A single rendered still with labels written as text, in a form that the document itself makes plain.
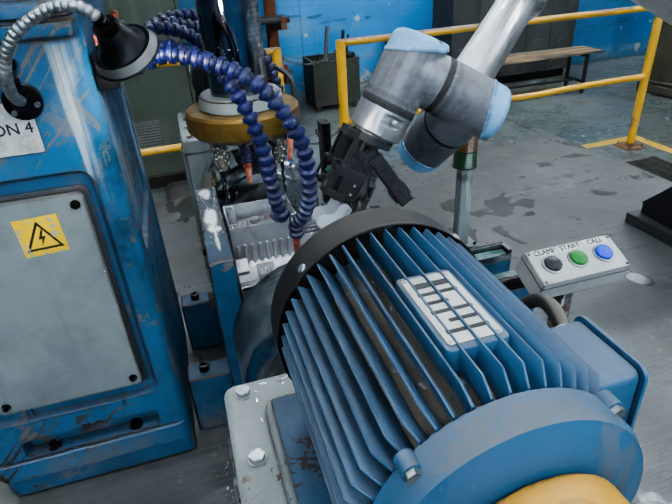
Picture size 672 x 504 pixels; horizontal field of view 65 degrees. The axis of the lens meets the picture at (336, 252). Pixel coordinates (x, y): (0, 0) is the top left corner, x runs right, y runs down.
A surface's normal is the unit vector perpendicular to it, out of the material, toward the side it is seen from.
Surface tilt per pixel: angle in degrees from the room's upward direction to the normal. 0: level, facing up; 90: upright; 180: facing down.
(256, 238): 90
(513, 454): 70
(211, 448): 0
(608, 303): 0
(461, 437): 23
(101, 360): 90
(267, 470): 0
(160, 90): 90
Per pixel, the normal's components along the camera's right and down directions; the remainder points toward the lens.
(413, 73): 0.05, 0.36
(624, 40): 0.31, 0.47
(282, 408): -0.06, -0.86
